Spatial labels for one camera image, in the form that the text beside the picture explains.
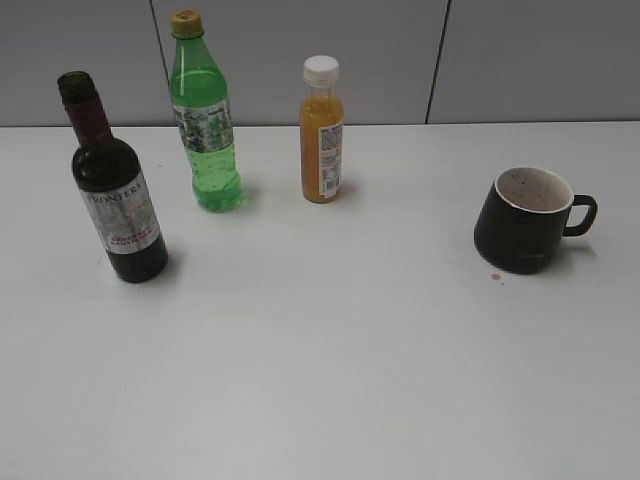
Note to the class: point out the black mug white interior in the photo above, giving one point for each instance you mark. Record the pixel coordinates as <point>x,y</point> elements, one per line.
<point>525,215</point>

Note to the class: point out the dark red wine bottle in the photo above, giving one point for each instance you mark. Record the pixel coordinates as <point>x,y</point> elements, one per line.
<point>108,175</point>

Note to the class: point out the orange juice bottle white cap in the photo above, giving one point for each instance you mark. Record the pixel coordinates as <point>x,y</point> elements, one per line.
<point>321,130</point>

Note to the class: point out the green plastic soda bottle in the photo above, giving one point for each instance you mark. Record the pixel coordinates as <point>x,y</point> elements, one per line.
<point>201,106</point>

